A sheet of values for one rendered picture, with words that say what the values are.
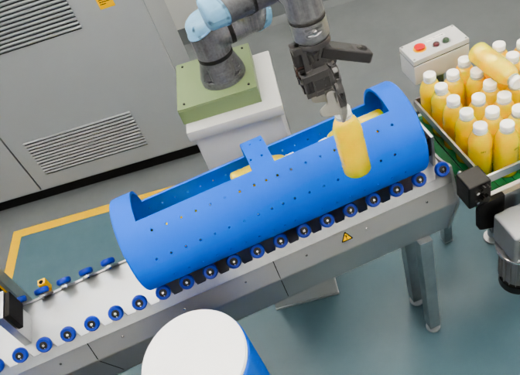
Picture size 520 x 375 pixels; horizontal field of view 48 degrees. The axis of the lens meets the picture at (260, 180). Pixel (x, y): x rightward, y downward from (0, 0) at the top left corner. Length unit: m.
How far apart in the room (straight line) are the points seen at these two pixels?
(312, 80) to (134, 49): 1.97
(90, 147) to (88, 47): 0.66
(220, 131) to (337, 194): 0.48
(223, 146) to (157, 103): 1.40
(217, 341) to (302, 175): 0.48
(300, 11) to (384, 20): 3.06
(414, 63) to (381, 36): 2.08
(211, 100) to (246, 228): 0.48
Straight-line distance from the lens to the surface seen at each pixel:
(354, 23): 4.25
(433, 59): 2.03
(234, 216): 1.57
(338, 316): 2.67
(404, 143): 1.63
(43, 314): 1.99
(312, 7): 1.17
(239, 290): 1.80
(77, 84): 3.27
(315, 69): 1.25
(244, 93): 1.87
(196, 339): 1.55
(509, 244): 1.84
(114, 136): 3.46
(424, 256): 2.12
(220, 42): 1.84
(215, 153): 1.97
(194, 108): 1.89
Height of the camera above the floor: 2.31
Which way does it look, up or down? 45 degrees down
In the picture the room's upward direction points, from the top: 22 degrees counter-clockwise
